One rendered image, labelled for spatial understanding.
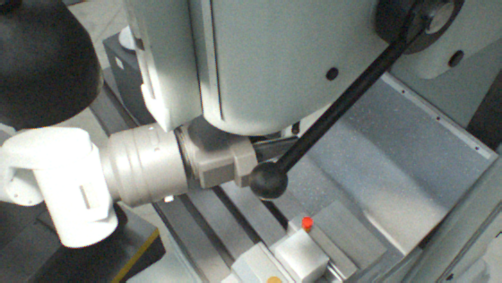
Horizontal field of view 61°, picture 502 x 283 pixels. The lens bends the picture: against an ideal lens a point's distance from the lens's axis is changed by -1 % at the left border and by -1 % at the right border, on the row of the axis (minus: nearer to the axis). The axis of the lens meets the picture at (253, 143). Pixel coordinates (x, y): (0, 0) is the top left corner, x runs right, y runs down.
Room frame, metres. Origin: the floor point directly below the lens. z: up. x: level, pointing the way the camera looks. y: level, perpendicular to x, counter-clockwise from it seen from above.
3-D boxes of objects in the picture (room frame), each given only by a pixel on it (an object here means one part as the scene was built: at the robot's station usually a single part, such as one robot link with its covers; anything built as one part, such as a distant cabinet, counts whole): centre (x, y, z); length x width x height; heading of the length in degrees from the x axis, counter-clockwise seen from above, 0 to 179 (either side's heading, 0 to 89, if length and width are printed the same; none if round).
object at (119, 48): (0.65, 0.19, 1.01); 0.22 x 0.12 x 0.20; 44
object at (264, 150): (0.31, -0.03, 1.23); 0.06 x 0.02 x 0.03; 110
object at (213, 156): (0.31, 0.07, 1.23); 0.13 x 0.12 x 0.10; 20
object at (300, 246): (0.26, -0.07, 1.02); 0.06 x 0.05 x 0.06; 37
